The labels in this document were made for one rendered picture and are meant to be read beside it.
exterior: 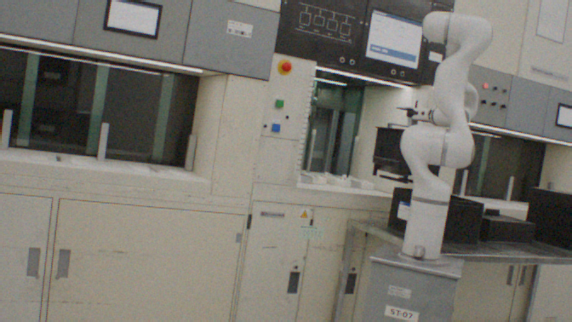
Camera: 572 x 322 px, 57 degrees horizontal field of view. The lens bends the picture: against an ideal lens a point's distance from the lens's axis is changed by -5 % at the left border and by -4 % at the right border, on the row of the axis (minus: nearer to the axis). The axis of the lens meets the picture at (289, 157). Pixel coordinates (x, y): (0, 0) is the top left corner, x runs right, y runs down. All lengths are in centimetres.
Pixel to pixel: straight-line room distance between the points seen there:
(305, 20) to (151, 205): 97
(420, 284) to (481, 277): 138
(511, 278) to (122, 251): 208
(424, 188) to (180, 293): 106
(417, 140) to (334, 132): 163
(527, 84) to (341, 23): 116
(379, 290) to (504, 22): 173
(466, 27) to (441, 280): 79
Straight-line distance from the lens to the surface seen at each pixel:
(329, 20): 235
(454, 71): 178
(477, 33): 181
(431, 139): 173
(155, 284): 221
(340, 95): 293
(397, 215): 231
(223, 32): 215
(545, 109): 319
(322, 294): 249
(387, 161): 230
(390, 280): 171
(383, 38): 248
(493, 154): 358
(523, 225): 256
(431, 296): 170
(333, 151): 339
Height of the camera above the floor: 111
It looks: 3 degrees down
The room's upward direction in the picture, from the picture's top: 9 degrees clockwise
